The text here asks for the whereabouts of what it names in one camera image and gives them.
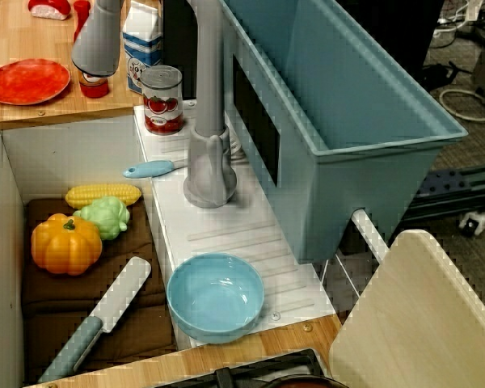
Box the light blue bowl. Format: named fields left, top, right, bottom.
left=166, top=252, right=266, bottom=345

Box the white wooden toy kitchen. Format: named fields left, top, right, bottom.
left=0, top=0, right=389, bottom=388

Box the grey toy faucet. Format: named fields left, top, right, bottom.
left=70, top=0, right=239, bottom=209

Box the toy tomato can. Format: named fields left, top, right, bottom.
left=140, top=65, right=184, bottom=136

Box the teal plastic bin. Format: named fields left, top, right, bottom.
left=220, top=0, right=469, bottom=266

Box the green toy artichoke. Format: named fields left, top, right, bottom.
left=72, top=196, right=132, bottom=242

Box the yellow toy corn cob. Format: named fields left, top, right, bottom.
left=65, top=183, right=143, bottom=210

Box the brown folded cloth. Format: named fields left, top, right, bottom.
left=22, top=197, right=177, bottom=383

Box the toy knife with grey blade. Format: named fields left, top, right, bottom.
left=37, top=256, right=152, bottom=384

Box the black toy stove grate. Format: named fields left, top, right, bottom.
left=153, top=348, right=328, bottom=388

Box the blue white toy milk carton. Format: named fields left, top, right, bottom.
left=122, top=0, right=164, bottom=95

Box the red toy ketchup bottle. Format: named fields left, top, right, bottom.
left=73, top=0, right=111, bottom=99

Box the orange toy pumpkin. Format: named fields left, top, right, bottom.
left=31, top=213, right=103, bottom=276

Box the dark red toy pot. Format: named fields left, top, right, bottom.
left=262, top=373, right=348, bottom=388

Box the pale wooden board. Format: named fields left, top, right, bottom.
left=328, top=229, right=485, bottom=388

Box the red toy plate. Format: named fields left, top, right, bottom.
left=0, top=58, right=72, bottom=107

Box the red white toy sushi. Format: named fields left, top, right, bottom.
left=27, top=0, right=72, bottom=21

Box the small blue handled utensil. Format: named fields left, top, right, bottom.
left=123, top=159, right=189, bottom=179

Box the white wire rack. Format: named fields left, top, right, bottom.
left=318, top=209, right=390, bottom=309

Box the black aluminium rail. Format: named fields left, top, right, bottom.
left=402, top=162, right=485, bottom=224

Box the thick white floor cable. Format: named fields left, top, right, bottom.
left=439, top=88, right=485, bottom=123

